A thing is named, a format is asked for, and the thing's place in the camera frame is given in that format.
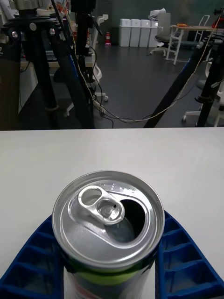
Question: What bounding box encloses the white frame chair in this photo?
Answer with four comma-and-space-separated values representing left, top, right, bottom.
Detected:
195, 14, 210, 43

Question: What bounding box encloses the white-legged wooden table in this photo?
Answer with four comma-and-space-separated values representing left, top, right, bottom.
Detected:
166, 24, 224, 65

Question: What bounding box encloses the white waste bin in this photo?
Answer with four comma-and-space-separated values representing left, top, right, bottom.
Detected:
129, 19, 141, 47
139, 19, 151, 48
119, 18, 131, 47
148, 20, 159, 48

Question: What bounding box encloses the yellow-white cable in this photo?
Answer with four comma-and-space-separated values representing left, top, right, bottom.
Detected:
52, 0, 222, 123

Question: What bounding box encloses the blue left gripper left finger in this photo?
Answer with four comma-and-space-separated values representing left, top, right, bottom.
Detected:
0, 214, 65, 299

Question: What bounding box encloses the green and white drink can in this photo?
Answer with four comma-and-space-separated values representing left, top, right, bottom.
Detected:
51, 170, 166, 299

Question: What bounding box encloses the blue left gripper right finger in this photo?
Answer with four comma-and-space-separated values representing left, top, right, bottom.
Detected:
154, 209, 224, 299

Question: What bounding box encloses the grey office chair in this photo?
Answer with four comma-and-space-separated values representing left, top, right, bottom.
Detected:
150, 12, 178, 57

